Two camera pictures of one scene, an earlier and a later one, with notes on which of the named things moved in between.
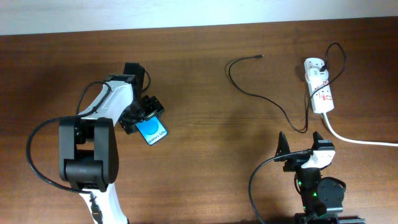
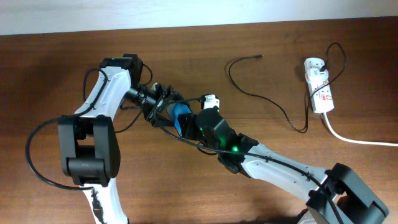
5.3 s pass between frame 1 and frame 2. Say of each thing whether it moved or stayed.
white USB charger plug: stayed
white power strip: stayed
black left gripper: moved
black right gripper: moved
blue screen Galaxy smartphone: moved
